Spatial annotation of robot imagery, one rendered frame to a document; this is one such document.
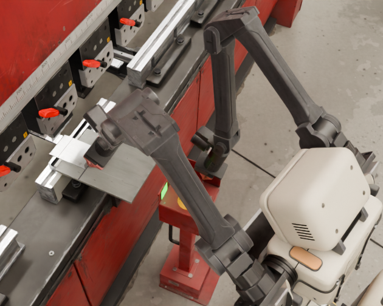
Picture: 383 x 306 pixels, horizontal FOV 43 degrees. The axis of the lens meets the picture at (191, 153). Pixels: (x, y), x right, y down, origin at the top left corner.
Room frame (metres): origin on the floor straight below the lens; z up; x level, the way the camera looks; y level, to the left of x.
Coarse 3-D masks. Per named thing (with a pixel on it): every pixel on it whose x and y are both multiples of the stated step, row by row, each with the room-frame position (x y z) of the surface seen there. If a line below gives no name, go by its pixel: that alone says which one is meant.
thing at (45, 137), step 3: (30, 132) 0.94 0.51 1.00; (33, 132) 0.94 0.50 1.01; (36, 135) 0.93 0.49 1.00; (39, 135) 0.93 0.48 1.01; (42, 135) 0.93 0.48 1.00; (45, 135) 0.93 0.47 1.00; (60, 135) 0.94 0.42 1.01; (42, 138) 0.93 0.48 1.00; (45, 138) 0.92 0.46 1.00; (48, 138) 0.92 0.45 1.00; (57, 138) 0.92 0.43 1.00; (60, 138) 0.93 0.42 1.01; (51, 141) 0.91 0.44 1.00; (54, 141) 0.91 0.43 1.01; (57, 141) 0.91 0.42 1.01
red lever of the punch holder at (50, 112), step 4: (52, 108) 0.81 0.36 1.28; (56, 108) 0.83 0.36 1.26; (60, 108) 0.83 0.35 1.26; (40, 112) 0.77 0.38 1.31; (44, 112) 0.77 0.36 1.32; (48, 112) 0.77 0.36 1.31; (52, 112) 0.78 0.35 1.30; (56, 112) 0.79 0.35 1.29; (60, 112) 0.81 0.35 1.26; (64, 112) 0.82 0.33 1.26; (44, 116) 0.76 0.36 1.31; (48, 116) 0.77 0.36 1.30; (52, 116) 0.78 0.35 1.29
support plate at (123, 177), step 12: (84, 132) 0.96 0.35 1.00; (120, 156) 0.87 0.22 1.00; (132, 156) 0.88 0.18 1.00; (144, 156) 0.88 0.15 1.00; (60, 168) 0.82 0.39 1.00; (72, 168) 0.82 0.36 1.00; (96, 168) 0.82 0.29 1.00; (108, 168) 0.83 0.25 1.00; (120, 168) 0.83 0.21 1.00; (132, 168) 0.83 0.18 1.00; (144, 168) 0.83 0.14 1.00; (84, 180) 0.78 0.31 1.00; (96, 180) 0.78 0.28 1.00; (108, 180) 0.78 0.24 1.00; (120, 180) 0.78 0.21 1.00; (132, 180) 0.79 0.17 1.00; (144, 180) 0.79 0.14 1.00; (108, 192) 0.74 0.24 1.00; (120, 192) 0.74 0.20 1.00; (132, 192) 0.74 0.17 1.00
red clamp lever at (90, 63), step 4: (88, 60) 0.96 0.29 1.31; (92, 60) 0.98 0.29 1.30; (96, 60) 1.02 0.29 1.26; (100, 60) 1.02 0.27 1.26; (84, 64) 0.95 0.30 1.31; (88, 64) 0.95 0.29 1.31; (92, 64) 0.96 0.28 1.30; (96, 64) 0.97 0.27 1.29; (100, 64) 1.00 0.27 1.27; (104, 64) 1.00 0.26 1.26
